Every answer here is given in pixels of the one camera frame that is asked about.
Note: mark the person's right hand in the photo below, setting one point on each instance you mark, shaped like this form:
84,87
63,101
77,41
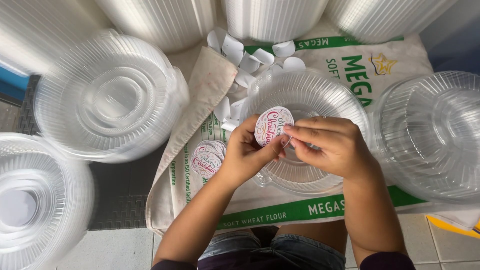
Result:
337,150

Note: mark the person's left hand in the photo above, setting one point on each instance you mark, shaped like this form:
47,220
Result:
242,153

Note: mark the round holiday sticker sheet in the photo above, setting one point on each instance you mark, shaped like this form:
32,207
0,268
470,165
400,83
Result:
270,123

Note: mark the stack of round holiday stickers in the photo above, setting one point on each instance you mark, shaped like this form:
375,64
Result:
206,159

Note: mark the clear ribbed plastic lid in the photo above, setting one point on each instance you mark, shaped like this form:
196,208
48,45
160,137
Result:
307,90

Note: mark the person's right leg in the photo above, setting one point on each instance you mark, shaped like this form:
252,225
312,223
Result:
318,232

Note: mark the stack of clear plastic lids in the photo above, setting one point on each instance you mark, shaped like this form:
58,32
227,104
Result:
161,22
41,30
431,138
273,18
108,97
37,202
382,18

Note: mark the pile of white backing papers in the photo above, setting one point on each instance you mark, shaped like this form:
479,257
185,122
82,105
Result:
240,56

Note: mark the person's blue denim shorts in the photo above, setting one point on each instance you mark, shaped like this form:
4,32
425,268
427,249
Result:
300,251

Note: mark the white green printed flour sack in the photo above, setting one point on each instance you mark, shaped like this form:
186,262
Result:
397,52

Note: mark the person's dark purple shirt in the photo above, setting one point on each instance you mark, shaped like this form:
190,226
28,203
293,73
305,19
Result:
386,261

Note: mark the black rubber floor mat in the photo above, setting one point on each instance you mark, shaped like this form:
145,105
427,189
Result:
120,195

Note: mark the yellow plastic object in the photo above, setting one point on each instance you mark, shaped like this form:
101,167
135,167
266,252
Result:
453,225

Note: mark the blue plastic object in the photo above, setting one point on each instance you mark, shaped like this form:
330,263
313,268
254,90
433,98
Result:
13,84

